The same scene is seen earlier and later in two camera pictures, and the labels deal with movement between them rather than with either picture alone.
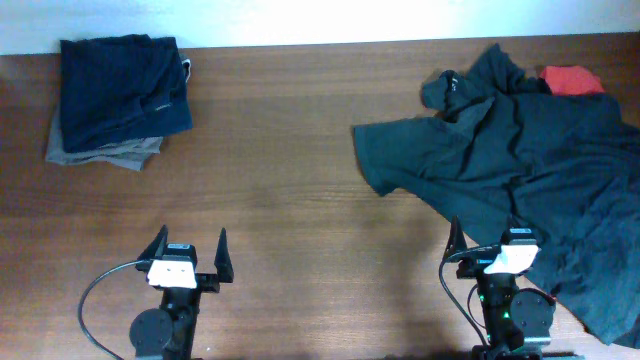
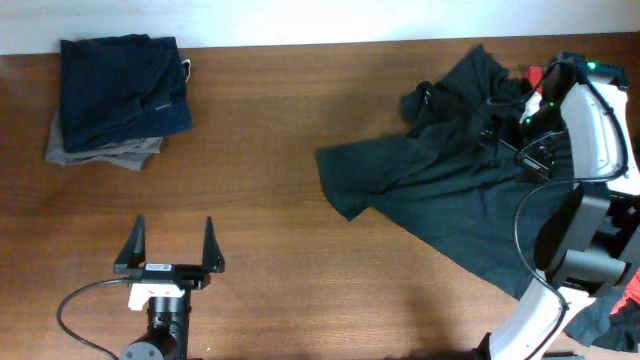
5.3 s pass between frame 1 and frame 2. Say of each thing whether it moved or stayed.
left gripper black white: moved
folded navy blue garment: stayed
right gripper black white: moved
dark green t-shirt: moved
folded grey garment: stayed
